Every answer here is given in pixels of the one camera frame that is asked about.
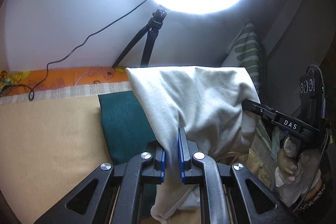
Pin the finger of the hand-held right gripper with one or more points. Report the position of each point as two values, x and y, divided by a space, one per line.
258 108

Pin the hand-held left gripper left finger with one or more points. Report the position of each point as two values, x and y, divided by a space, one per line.
162 161

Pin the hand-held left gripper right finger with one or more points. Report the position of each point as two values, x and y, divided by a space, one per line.
181 155

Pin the white tank top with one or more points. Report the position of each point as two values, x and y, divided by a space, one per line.
197 98

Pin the person's right forearm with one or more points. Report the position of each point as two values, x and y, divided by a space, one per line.
317 200

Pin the person's right hand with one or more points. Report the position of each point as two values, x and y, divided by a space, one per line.
288 161

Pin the crumpled white garment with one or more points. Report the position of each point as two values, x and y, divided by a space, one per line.
191 200

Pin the dark green folded cloth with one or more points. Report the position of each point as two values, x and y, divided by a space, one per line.
120 124

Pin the green leaf patterned cushion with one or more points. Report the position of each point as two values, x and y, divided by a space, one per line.
246 50

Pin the beige checked sheet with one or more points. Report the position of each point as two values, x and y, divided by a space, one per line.
78 90

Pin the tan blanket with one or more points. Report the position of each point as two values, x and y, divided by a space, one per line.
52 148

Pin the small black tripod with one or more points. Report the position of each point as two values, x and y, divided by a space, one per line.
148 40

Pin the orange patterned sheet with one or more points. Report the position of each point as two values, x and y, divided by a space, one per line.
65 77

